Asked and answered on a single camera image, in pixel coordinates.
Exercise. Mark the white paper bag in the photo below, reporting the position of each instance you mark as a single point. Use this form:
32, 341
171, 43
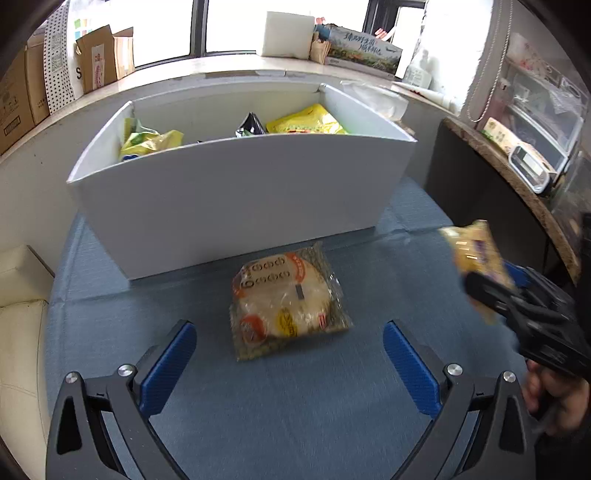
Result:
82, 27

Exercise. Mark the person's right forearm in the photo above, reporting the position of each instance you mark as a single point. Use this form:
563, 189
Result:
575, 424

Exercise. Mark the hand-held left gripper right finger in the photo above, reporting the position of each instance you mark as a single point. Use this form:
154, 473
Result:
411, 369

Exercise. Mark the tall brown cardboard box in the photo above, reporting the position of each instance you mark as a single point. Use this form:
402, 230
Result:
38, 78
11, 106

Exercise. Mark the polka dot paper bag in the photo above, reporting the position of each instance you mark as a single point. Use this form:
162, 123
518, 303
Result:
57, 60

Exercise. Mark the green and beige tissue pack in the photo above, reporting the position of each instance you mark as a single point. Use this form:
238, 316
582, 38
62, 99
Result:
498, 134

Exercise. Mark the long printed landscape box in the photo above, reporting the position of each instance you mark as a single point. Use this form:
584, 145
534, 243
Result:
364, 50

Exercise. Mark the white storage box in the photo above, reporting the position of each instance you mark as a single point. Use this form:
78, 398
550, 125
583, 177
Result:
240, 203

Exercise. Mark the white plastic bottle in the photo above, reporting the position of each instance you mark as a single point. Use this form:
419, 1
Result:
418, 71

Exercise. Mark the open cardboard box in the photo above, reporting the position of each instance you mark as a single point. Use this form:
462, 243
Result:
104, 60

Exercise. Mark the white square box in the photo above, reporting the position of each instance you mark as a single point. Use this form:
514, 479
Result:
284, 34

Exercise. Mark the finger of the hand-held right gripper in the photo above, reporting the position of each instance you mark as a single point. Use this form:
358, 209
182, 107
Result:
489, 295
517, 276

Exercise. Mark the yellow purple snack packet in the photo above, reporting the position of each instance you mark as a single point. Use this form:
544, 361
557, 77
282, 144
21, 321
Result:
475, 251

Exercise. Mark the blue tablecloth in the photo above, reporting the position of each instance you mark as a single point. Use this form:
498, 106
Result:
295, 415

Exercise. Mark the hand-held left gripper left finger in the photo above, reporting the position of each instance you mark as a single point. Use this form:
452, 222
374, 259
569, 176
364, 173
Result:
168, 364

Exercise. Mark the black snack packet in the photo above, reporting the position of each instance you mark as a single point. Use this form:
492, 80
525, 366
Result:
251, 125

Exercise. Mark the person's right hand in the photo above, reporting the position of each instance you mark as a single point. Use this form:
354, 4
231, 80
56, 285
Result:
542, 385

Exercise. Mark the marble counter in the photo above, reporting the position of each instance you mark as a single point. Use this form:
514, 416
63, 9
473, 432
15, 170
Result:
498, 170

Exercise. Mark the round cake packet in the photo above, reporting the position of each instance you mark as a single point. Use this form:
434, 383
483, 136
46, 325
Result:
286, 300

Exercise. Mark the clear plastic drawer unit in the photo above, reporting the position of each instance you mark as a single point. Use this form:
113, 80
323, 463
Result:
549, 97

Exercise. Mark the green seaweed snack packet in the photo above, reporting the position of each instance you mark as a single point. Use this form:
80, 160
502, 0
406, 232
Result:
152, 141

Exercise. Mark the white tube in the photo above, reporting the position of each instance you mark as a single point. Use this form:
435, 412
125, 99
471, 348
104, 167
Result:
429, 94

